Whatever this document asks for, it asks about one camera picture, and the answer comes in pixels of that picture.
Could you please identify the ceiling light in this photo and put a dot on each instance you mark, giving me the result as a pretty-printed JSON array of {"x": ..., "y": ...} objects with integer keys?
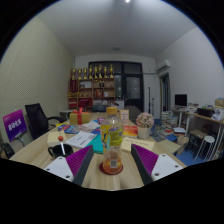
[{"x": 127, "y": 1}]

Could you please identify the white air conditioner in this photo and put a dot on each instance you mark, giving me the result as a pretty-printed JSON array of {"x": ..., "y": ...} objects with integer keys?
[{"x": 163, "y": 65}]

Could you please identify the flat round red coaster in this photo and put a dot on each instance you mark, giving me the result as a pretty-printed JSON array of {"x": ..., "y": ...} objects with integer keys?
[{"x": 101, "y": 169}]

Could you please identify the pink flowers in white pot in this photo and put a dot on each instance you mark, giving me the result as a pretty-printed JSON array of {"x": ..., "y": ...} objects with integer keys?
[{"x": 145, "y": 120}]

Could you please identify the white paper sheet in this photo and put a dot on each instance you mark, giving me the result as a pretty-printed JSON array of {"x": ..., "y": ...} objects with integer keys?
[{"x": 90, "y": 125}]

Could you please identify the black computer monitor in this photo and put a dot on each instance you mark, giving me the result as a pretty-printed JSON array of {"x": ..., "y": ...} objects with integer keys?
[{"x": 181, "y": 100}]

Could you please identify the pink box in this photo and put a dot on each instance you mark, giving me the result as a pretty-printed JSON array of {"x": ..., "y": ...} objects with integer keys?
[{"x": 100, "y": 120}]

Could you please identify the brown wooden stool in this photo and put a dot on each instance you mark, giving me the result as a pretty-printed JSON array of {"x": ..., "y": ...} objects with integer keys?
[{"x": 196, "y": 134}]

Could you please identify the white printed booklet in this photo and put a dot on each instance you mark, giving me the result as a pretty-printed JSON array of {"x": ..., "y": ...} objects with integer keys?
[{"x": 80, "y": 140}]

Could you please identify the cream paper card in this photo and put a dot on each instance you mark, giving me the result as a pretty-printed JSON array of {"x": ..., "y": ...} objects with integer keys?
[{"x": 140, "y": 145}]

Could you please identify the orange upright carton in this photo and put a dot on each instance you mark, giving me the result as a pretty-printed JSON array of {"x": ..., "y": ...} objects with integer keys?
[{"x": 124, "y": 115}]

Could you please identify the black mug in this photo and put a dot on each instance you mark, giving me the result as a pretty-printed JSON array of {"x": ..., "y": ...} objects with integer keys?
[{"x": 55, "y": 151}]

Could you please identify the black office chair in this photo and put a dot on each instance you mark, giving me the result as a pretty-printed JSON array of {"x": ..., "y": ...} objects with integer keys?
[{"x": 36, "y": 120}]

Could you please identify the white round stool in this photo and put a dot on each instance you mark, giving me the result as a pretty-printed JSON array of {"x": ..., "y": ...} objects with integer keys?
[{"x": 208, "y": 140}]

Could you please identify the wooden side desk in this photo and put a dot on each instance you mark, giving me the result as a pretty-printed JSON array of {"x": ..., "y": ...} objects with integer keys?
[{"x": 206, "y": 119}]

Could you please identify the wooden shelf unit with trophies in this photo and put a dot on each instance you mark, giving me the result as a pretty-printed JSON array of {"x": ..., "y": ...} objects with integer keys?
[{"x": 96, "y": 91}]

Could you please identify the black framed glass door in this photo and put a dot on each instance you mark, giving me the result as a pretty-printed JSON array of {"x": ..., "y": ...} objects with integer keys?
[{"x": 133, "y": 86}]

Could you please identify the black printer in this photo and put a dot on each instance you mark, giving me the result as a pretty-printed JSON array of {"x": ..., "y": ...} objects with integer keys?
[{"x": 205, "y": 112}]

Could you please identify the purple sign on stand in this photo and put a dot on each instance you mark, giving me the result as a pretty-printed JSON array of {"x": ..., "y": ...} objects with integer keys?
[{"x": 14, "y": 124}]

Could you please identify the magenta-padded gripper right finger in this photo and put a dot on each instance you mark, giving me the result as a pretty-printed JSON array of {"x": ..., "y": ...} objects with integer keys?
[{"x": 165, "y": 165}]

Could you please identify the black mesh chair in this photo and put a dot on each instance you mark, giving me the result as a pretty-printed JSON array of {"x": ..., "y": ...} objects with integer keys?
[{"x": 6, "y": 150}]

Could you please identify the yellow notepad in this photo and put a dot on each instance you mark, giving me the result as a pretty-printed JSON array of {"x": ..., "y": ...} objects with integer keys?
[{"x": 53, "y": 137}]

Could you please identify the blue book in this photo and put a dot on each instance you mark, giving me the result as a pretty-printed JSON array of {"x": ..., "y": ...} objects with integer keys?
[{"x": 68, "y": 129}]

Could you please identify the pile of books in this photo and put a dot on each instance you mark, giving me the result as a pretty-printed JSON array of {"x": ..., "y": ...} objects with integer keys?
[{"x": 166, "y": 126}]

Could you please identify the yellow gift box red ribbon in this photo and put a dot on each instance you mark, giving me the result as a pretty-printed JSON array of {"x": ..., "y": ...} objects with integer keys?
[{"x": 85, "y": 118}]

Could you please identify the orange book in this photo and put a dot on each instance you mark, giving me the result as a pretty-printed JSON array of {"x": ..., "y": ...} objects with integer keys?
[{"x": 130, "y": 131}]

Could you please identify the red ball white stick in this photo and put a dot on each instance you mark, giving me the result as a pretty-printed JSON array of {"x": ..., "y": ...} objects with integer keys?
[{"x": 60, "y": 138}]

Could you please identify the cardboard box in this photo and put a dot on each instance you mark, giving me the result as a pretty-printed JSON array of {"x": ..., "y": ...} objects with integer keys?
[{"x": 220, "y": 102}]

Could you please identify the orange drink bottle yellow label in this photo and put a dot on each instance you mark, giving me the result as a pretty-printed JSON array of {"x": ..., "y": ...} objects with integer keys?
[{"x": 112, "y": 136}]

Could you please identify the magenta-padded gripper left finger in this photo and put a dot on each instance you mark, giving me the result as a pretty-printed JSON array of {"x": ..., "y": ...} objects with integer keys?
[{"x": 60, "y": 166}]

